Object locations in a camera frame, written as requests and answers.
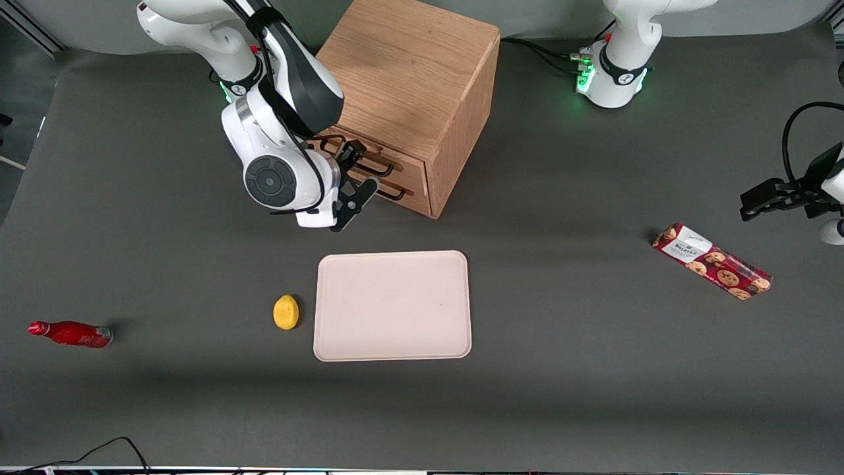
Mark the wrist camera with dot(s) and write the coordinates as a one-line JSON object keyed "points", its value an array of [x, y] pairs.
{"points": [[832, 232], [353, 198]]}

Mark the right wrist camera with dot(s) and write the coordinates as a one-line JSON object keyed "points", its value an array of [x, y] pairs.
{"points": [[353, 198]]}

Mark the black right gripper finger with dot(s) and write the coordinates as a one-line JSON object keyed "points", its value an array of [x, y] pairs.
{"points": [[355, 149], [347, 165]]}

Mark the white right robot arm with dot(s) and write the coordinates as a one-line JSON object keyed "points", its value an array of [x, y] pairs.
{"points": [[264, 125]]}

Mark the red cookie package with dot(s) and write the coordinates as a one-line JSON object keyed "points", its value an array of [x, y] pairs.
{"points": [[712, 260]]}

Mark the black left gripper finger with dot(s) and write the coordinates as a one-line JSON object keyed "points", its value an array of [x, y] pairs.
{"points": [[784, 188], [768, 204]]}

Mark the yellow lemon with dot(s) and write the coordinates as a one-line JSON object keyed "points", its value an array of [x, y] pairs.
{"points": [[285, 312]]}

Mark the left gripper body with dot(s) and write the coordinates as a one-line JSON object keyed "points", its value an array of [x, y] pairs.
{"points": [[806, 194]]}

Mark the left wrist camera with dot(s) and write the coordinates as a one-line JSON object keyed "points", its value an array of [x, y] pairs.
{"points": [[832, 232]]}

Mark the red bottle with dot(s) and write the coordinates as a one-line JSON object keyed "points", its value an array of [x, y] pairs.
{"points": [[72, 334]]}

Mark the wooden drawer cabinet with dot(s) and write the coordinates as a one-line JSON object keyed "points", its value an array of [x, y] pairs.
{"points": [[415, 66]]}

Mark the aluminium frame rail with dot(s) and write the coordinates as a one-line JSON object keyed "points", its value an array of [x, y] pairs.
{"points": [[834, 25], [33, 26]]}

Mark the beige rectangular tray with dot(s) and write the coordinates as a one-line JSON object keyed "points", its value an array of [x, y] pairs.
{"points": [[392, 307]]}

